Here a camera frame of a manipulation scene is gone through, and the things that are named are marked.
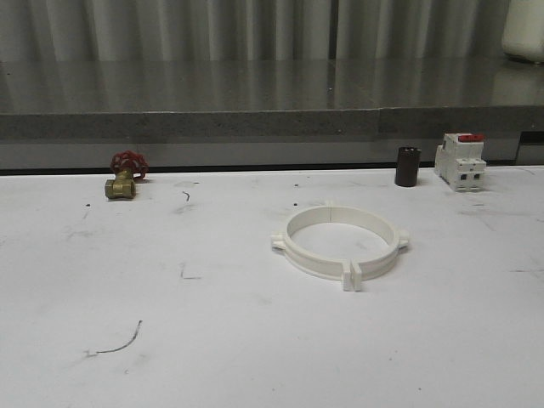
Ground grey stone countertop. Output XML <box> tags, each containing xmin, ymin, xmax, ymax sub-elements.
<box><xmin>1</xmin><ymin>57</ymin><xmax>543</xmax><ymax>173</ymax></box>

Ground dark brown cylinder coupling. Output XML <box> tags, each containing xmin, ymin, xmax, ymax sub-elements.
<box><xmin>394</xmin><ymin>146</ymin><xmax>421</xmax><ymax>187</ymax></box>

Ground white half pipe clamp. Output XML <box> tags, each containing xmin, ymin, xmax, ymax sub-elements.
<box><xmin>270</xmin><ymin>201</ymin><xmax>358</xmax><ymax>292</ymax></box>

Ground white circuit breaker red switch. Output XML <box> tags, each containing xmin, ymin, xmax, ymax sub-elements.
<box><xmin>434</xmin><ymin>133</ymin><xmax>486</xmax><ymax>192</ymax></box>

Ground white container in background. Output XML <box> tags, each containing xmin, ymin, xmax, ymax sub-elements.
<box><xmin>501</xmin><ymin>0</ymin><xmax>544</xmax><ymax>64</ymax></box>

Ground brass valve red handwheel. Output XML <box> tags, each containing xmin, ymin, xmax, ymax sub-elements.
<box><xmin>105</xmin><ymin>150</ymin><xmax>149</xmax><ymax>200</ymax></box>

